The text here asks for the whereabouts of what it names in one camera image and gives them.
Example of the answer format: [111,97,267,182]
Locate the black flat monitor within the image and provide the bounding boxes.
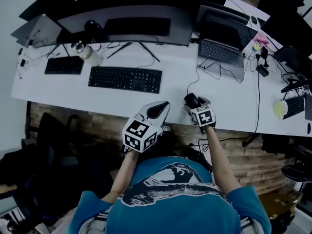
[19,0,76,21]

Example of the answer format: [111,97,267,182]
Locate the grey striped strap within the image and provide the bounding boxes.
[80,212,109,234]
[240,217,259,234]

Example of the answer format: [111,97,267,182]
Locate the round black webcam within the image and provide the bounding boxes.
[84,19,103,34]

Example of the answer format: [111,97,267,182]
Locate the open cardboard box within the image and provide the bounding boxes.
[258,186,303,219]

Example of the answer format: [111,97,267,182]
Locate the black monitor with splayed stand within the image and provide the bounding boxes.
[273,45,312,94]

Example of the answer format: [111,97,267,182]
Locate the person's blue printed t-shirt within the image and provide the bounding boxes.
[68,156,273,234]

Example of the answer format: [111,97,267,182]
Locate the large black keyboard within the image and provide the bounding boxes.
[88,66,163,94]

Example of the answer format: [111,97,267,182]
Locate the pink box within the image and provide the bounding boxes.
[253,32,269,45]

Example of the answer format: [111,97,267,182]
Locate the person's left forearm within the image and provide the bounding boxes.
[111,150,139,196]

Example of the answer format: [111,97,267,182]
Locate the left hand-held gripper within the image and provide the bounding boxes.
[121,101,171,153]

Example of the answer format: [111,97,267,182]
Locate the black wired mouse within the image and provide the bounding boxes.
[184,93,203,107]

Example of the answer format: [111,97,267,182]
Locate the wide curved black monitor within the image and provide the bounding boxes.
[46,0,203,63]

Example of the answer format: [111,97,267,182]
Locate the white radiator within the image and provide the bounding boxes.
[0,207,26,234]

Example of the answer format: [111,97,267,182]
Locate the pale yellow mug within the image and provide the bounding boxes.
[273,100,289,119]

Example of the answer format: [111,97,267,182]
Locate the black mesh office chair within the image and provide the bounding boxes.
[21,112,80,170]

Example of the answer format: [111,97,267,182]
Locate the dark grey office chair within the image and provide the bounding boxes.
[281,155,312,184]

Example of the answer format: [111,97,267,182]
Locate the black bag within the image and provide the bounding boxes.
[268,213,295,234]

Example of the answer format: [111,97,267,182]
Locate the white bottle with metal lid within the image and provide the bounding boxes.
[71,42,101,67]

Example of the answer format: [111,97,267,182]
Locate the dark grey closed laptop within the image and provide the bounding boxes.
[304,94,312,121]

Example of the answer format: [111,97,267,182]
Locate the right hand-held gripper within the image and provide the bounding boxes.
[184,97,217,134]

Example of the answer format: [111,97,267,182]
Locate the black mouse cable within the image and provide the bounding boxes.
[186,66,204,95]

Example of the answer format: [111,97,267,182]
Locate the person's black trousers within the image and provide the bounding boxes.
[148,135,213,172]

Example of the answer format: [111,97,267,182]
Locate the medium black keyboard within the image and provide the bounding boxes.
[282,95,306,119]

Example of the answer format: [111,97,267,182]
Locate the black padded office chair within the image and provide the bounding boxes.
[0,142,122,229]

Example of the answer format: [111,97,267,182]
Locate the small black keyboard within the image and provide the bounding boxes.
[44,56,85,75]

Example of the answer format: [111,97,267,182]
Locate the black power adapter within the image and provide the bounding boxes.
[255,64,270,77]

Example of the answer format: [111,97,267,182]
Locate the person's right forearm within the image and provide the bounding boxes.
[206,125,242,196]

